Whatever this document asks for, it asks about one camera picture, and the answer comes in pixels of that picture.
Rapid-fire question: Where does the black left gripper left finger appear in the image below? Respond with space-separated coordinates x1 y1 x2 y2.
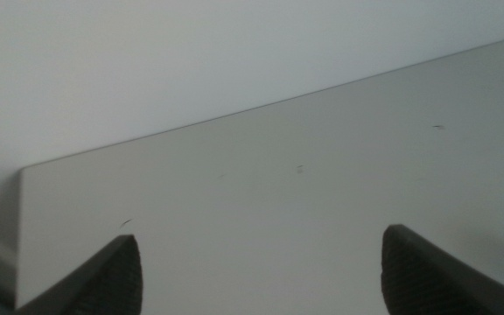
13 234 144 315

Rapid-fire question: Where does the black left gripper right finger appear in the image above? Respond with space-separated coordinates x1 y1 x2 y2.
381 224 504 315

